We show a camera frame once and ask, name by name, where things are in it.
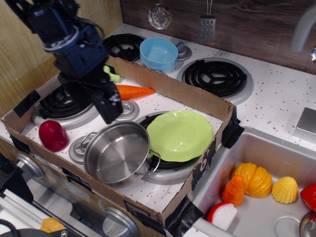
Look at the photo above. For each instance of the brown cardboard fence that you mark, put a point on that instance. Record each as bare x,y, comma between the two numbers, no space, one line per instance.
147,220

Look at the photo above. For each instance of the orange toy carrot green stem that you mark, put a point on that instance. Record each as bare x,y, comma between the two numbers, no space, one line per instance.
129,92

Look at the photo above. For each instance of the orange yellow toy pumpkin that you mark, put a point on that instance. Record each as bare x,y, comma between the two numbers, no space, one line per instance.
258,181

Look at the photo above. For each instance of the silver oven dial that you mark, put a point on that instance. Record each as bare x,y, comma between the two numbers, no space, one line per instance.
29,168
117,224

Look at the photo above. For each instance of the silver metal sink basin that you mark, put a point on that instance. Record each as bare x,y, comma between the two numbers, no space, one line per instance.
256,217

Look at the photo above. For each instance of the small orange toy carrot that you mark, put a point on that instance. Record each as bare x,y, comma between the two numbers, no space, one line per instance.
234,191

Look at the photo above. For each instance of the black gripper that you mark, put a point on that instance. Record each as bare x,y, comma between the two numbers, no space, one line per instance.
80,57

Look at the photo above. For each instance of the grey sink faucet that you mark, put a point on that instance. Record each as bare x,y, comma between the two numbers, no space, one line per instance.
303,29

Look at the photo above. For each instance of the silver front stove knob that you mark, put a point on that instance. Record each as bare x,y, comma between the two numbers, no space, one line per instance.
77,149

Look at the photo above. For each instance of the silver oven front dial right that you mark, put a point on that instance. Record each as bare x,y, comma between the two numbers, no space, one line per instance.
117,224

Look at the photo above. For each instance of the silver stove knob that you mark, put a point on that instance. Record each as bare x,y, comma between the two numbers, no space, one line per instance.
184,52
130,111
77,149

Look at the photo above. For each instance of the hanging silver slotted ladle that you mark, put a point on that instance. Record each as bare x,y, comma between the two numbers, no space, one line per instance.
159,16

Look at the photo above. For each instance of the light green toy broccoli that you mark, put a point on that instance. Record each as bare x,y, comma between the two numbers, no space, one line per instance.
113,77

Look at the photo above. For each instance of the hanging silver slotted spatula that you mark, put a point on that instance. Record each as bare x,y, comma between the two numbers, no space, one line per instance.
207,23

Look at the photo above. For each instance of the light green plastic plate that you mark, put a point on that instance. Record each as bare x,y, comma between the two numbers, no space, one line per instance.
180,136

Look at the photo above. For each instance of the stainless steel pot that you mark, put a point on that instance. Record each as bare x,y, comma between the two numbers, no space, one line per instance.
119,155

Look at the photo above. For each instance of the black back left burner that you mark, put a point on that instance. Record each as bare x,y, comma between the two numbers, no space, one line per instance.
124,46

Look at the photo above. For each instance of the black clamp left edge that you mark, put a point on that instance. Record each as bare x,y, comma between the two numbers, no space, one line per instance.
11,179

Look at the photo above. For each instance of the yellow object bottom left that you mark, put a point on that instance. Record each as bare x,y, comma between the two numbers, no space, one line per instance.
50,225

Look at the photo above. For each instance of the dark red toy vegetable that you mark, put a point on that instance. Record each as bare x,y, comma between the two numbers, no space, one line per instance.
53,136

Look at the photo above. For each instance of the yellow toy corn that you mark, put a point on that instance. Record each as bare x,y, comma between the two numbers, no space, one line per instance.
285,190

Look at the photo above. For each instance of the light blue plastic bowl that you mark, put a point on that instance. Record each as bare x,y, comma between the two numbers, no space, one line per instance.
158,54

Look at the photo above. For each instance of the silver back stove knob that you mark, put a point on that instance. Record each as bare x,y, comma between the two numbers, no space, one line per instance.
184,52

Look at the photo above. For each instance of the silver square faucet base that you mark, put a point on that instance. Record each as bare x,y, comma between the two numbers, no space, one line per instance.
306,126

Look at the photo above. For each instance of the silver sink drain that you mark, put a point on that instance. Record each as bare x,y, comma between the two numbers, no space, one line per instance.
286,227

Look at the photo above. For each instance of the red toy pepper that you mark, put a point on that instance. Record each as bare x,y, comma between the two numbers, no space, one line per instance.
308,195

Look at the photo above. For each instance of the silver centre stove knob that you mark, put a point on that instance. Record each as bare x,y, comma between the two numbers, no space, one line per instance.
130,111

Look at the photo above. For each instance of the silver oven front dial left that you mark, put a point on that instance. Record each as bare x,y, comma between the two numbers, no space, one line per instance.
29,168

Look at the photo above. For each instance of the red white toy slice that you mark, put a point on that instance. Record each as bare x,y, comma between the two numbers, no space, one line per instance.
222,215

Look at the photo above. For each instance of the black front left burner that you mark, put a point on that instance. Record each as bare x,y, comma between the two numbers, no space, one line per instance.
59,106

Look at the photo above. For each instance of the black back right burner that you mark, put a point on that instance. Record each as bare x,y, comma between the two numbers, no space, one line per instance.
221,77

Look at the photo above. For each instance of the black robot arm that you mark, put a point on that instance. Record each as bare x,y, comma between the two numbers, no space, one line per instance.
50,19

